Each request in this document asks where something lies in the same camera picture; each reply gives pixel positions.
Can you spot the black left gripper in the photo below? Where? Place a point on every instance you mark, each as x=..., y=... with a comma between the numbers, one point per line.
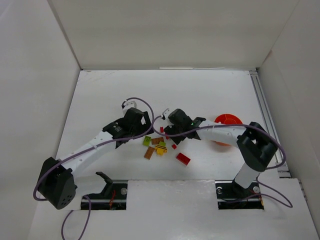
x=144, y=121

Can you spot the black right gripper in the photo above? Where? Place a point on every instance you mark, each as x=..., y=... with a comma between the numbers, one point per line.
x=171, y=128

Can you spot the yellow striped lego piece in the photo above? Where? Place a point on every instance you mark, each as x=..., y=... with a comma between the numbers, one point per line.
x=161, y=150

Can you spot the red lego plate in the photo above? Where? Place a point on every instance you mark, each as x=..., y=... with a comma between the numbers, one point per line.
x=183, y=158

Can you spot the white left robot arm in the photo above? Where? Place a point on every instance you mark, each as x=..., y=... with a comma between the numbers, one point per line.
x=59, y=180

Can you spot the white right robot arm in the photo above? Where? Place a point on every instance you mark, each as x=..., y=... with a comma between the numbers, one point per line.
x=255, y=145

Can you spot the lime green square lego brick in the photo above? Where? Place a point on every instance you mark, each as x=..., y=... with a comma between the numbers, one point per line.
x=146, y=141

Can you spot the brown lego plate upper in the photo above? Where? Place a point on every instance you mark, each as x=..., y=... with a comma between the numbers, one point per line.
x=157, y=140

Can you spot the brown lego plate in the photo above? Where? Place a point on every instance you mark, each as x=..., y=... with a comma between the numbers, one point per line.
x=149, y=152
x=157, y=140

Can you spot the brown lego plate lower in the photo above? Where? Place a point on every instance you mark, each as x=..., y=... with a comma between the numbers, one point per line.
x=149, y=152

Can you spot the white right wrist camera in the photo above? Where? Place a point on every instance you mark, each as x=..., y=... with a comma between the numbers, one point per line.
x=165, y=114

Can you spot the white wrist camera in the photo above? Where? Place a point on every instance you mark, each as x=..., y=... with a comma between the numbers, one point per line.
x=165, y=114
x=127, y=104

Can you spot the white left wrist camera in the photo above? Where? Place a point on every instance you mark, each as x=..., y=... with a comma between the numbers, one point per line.
x=127, y=104

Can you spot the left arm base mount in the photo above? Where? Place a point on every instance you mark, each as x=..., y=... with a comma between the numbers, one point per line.
x=102, y=193

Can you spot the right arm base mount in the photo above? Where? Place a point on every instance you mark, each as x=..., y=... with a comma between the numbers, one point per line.
x=231, y=197

